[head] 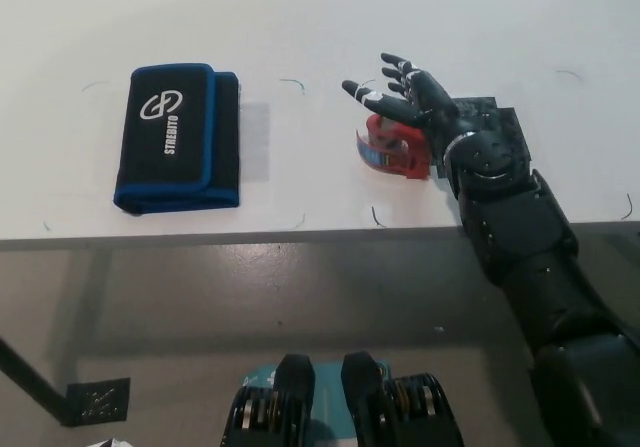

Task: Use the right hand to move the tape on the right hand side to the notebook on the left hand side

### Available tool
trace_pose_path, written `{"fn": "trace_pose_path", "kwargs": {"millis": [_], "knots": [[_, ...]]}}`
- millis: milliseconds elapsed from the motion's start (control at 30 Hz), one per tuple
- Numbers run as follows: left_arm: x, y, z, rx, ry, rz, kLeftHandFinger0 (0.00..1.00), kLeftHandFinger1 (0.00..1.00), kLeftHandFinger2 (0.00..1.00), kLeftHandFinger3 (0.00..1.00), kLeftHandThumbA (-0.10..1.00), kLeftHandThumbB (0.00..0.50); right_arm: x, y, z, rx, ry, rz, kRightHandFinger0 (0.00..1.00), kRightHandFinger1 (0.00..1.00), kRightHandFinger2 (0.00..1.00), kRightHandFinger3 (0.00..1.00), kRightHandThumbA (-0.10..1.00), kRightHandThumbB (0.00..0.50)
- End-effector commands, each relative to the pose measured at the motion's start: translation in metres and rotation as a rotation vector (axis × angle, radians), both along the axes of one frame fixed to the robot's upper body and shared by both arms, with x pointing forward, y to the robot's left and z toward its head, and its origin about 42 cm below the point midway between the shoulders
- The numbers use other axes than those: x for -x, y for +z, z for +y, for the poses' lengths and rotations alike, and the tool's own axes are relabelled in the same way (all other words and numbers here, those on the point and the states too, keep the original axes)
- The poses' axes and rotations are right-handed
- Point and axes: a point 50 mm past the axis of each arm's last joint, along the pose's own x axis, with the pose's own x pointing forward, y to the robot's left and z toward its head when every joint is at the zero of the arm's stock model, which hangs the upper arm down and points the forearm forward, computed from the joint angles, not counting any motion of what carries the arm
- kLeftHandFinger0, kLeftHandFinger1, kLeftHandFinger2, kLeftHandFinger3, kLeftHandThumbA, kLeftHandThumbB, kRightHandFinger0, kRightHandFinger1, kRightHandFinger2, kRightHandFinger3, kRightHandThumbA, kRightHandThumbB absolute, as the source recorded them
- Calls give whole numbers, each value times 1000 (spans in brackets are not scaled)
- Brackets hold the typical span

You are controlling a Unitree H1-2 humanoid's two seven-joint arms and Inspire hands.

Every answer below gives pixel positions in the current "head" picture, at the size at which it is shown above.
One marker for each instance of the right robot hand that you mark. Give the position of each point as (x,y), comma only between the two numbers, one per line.
(425,102)

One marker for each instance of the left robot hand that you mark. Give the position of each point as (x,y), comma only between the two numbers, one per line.
(116,442)

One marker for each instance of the red tape dispenser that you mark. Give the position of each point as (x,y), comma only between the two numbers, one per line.
(400,157)

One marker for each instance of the black floor tape patch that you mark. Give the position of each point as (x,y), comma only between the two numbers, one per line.
(97,402)

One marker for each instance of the black tape patch on table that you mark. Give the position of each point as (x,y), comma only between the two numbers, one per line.
(500,117)

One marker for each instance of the black blue fabric notebook case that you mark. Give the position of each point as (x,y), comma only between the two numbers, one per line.
(170,139)

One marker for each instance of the black table leg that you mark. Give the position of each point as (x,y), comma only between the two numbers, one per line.
(32,379)

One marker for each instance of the black ribbed robot body block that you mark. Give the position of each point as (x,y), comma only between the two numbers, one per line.
(277,402)
(400,402)

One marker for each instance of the teal robot body plate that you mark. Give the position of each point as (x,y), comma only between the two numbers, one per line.
(327,387)

